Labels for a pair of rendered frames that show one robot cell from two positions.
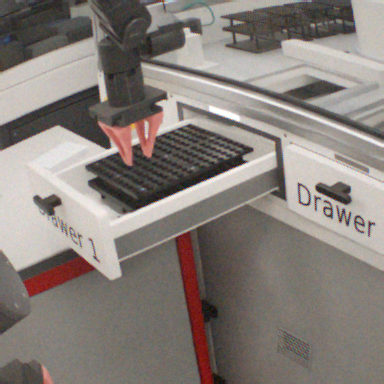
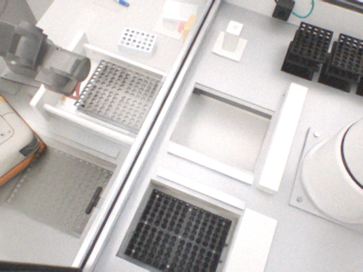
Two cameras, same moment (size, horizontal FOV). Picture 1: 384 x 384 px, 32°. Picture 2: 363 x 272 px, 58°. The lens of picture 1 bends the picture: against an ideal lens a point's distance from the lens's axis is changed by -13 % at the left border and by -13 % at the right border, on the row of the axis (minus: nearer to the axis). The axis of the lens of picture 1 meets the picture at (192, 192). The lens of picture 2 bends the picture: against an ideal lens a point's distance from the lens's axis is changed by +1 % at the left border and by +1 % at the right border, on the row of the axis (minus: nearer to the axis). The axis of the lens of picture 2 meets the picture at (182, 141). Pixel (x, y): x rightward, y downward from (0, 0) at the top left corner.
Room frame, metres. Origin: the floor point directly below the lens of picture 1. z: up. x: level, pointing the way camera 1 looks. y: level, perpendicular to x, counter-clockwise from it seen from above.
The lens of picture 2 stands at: (0.96, -0.46, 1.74)
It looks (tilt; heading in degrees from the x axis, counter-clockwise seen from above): 67 degrees down; 48
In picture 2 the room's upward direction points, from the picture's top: 7 degrees clockwise
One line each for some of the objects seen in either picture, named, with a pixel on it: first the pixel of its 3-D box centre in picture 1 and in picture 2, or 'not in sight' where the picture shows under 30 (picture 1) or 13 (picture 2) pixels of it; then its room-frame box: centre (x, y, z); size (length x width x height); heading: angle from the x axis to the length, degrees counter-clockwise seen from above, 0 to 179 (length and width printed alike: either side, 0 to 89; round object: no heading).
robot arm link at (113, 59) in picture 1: (122, 51); not in sight; (1.00, 0.07, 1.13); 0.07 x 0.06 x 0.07; 120
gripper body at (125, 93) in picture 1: (125, 88); not in sight; (1.00, 0.07, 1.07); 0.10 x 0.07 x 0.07; 122
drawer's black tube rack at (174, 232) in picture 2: not in sight; (179, 238); (1.03, -0.40, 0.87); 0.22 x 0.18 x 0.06; 122
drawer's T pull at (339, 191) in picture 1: (338, 190); not in sight; (0.91, -0.21, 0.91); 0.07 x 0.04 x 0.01; 32
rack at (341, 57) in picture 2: not in sight; (344, 63); (1.69, -0.29, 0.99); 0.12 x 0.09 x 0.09; 32
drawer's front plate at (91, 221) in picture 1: (66, 214); not in sight; (1.02, 0.20, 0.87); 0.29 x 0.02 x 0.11; 32
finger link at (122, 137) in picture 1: (131, 132); not in sight; (1.00, 0.07, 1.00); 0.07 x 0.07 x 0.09; 32
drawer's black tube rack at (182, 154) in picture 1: (169, 173); not in sight; (1.13, 0.03, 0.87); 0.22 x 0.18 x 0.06; 122
